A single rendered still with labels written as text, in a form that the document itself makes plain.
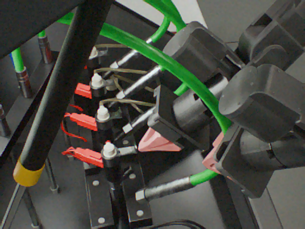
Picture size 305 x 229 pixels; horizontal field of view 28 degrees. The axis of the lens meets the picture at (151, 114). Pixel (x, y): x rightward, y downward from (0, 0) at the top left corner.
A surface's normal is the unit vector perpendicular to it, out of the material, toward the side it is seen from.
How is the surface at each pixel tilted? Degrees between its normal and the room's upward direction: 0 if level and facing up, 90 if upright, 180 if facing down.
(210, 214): 0
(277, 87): 37
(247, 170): 45
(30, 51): 90
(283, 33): 67
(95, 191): 0
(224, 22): 0
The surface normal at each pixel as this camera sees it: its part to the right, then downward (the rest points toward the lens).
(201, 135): 0.67, -0.48
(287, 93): 0.47, -0.36
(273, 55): 0.11, 0.38
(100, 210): -0.06, -0.69
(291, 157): -0.65, 0.60
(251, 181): 0.47, -0.16
